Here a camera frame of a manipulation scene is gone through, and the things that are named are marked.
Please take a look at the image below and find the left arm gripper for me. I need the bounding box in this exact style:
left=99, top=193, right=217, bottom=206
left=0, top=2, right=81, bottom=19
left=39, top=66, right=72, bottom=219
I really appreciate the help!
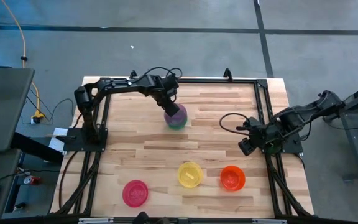
left=156, top=90, right=181, bottom=118

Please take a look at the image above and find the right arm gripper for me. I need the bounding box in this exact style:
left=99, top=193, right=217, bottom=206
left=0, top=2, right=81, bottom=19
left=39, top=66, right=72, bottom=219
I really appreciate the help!
left=238, top=124, right=276, bottom=157

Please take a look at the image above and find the blue-violet plastic bowl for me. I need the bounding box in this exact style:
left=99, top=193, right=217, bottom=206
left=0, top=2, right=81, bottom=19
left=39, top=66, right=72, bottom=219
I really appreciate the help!
left=163, top=103, right=188, bottom=126

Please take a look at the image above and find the green plastic bowl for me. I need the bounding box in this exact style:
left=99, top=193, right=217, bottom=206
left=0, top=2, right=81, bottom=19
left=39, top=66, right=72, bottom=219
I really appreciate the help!
left=166, top=119, right=188, bottom=131

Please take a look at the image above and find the orange plastic bowl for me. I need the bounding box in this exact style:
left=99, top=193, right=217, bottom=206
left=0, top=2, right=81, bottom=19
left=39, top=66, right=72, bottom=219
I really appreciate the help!
left=219, top=165, right=246, bottom=192

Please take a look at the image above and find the yellow plastic bowl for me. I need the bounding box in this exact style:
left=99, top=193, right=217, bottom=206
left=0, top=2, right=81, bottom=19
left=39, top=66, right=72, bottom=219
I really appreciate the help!
left=177, top=161, right=204, bottom=189

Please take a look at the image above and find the pink plastic bowl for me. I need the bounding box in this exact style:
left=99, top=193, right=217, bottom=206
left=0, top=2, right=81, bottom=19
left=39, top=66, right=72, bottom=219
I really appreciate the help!
left=122, top=179, right=149, bottom=208

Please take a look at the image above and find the grey metal stand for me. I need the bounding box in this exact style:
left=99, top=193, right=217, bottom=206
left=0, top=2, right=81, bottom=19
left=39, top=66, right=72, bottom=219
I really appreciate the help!
left=321, top=79, right=358, bottom=183

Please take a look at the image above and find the white paper sheet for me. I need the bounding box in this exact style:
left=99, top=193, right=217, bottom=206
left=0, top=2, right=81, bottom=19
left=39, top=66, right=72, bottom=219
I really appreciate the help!
left=48, top=127, right=70, bottom=153

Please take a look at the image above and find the yellow power plug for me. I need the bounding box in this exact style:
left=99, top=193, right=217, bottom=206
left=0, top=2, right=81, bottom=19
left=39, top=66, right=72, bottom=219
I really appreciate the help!
left=31, top=111, right=45, bottom=124

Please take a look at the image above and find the black desk support bar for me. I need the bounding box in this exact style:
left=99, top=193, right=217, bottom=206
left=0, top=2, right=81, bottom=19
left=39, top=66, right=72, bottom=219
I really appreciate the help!
left=9, top=132, right=65, bottom=164

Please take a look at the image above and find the red drink can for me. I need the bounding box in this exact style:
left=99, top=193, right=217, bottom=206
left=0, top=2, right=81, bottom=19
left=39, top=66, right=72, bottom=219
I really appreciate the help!
left=23, top=175, right=42, bottom=186

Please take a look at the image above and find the grey desk panel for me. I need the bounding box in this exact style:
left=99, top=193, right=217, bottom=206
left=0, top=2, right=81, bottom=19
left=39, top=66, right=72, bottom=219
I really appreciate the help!
left=0, top=68, right=35, bottom=153

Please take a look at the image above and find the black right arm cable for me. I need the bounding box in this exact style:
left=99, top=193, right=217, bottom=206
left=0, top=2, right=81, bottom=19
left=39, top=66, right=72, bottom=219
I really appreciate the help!
left=219, top=112, right=251, bottom=136

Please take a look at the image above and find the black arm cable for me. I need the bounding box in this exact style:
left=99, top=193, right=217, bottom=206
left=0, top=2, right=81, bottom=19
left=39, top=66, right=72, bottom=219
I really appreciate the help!
left=219, top=112, right=251, bottom=136
left=143, top=66, right=183, bottom=79

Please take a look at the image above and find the black aluminium table frame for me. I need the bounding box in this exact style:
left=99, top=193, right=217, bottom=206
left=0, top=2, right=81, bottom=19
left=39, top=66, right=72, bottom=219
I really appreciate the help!
left=50, top=76, right=315, bottom=224

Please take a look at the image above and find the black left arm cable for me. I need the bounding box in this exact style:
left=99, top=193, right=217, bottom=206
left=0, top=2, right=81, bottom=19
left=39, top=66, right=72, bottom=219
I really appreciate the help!
left=143, top=66, right=183, bottom=79

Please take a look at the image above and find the silver aluminium bracket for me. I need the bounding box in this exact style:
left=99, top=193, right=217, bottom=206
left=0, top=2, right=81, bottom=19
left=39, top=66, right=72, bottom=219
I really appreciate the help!
left=78, top=217, right=114, bottom=224
left=252, top=218, right=287, bottom=224

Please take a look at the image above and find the black floor cable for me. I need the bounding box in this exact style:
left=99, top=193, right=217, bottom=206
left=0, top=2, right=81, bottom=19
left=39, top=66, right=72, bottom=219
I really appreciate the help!
left=26, top=88, right=76, bottom=124

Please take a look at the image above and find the yellow power cable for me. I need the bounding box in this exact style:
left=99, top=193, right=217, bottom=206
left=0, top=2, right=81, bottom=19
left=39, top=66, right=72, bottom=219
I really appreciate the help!
left=1, top=0, right=42, bottom=118

